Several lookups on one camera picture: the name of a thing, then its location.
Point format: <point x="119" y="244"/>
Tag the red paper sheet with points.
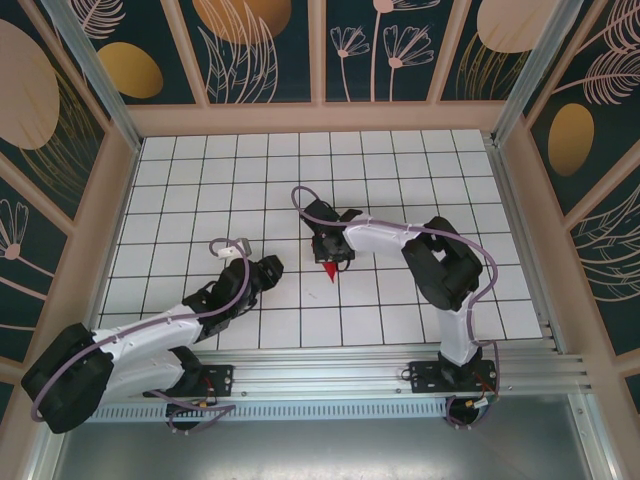
<point x="331" y="275"/>

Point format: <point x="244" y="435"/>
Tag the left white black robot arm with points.
<point x="150" y="330"/>

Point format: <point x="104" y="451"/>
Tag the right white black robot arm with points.
<point x="380" y="235"/>

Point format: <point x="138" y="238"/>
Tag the grey metal sheet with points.
<point x="320" y="450"/>

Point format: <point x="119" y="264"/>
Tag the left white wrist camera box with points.
<point x="227" y="251"/>

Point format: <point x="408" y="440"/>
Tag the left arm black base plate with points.
<point x="222" y="375"/>

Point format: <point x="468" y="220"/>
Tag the aluminium mounting rail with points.
<point x="320" y="370"/>

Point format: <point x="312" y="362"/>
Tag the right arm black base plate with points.
<point x="422" y="375"/>

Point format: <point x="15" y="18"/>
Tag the aluminium side rail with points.
<point x="512" y="200"/>

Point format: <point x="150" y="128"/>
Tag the aluminium frame post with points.
<point x="510" y="125"/>
<point x="122" y="127"/>

